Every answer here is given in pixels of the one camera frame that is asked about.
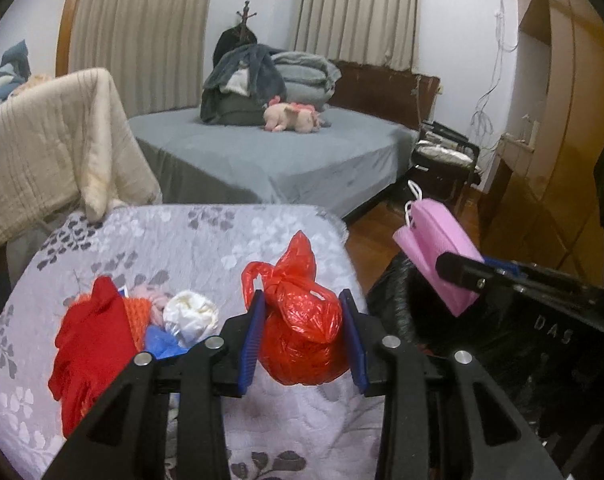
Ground dark wooden headboard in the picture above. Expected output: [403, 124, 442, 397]
[332, 60, 441, 131]

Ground black folding chair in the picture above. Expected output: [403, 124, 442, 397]
[412, 119, 482, 201]

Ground pink pig plush toy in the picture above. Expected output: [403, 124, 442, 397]
[262, 100, 323, 134]

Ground white crumpled plastic bag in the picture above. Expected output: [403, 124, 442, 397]
[162, 290, 220, 348]

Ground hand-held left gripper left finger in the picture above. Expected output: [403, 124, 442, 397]
[41, 290, 268, 480]

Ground blue plastic bag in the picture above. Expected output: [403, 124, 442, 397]
[142, 325, 189, 361]

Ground curved wooden frame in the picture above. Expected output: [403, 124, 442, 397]
[55, 0, 93, 78]

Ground wide beige curtain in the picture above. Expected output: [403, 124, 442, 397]
[69, 0, 218, 121]

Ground folded grey blankets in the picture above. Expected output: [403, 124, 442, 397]
[272, 51, 343, 111]

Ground grey bed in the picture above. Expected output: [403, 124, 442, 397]
[127, 105, 420, 221]

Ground narrow beige curtain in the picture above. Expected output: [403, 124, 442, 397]
[292, 0, 425, 73]

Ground red plastic bag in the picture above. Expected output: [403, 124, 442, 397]
[241, 230, 353, 387]

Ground cream quilt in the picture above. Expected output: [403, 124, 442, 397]
[0, 67, 163, 256]

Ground wooden coat rack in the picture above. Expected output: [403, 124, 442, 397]
[214, 0, 260, 61]

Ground pink crumpled tissue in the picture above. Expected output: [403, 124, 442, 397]
[132, 282, 175, 326]

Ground red cloth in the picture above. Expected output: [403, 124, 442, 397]
[48, 276, 140, 438]

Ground pink face mask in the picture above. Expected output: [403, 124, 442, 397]
[393, 180, 485, 317]

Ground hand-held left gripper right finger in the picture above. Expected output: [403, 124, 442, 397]
[338, 287, 558, 480]

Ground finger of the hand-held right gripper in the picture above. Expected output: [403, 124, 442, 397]
[483, 256, 604, 307]
[434, 251, 604, 332]

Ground orange textured cloth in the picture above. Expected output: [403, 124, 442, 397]
[64, 292, 155, 352]

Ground brown wooden wardrobe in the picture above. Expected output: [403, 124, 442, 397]
[477, 0, 604, 291]

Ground blue and white clothes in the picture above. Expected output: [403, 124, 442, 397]
[0, 40, 33, 111]

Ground hanging wall cables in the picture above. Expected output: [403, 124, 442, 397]
[469, 0, 518, 151]

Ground dark grey clothes pile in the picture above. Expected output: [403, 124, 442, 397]
[199, 44, 288, 126]

